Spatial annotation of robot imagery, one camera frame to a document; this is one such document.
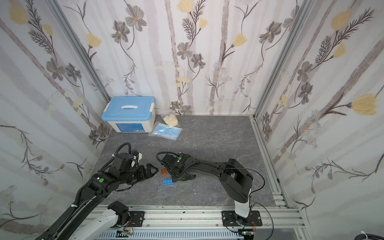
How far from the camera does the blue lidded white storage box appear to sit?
997 millimetres

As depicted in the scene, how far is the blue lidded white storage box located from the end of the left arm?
1.36 ft

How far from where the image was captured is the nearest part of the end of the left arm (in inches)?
22.6
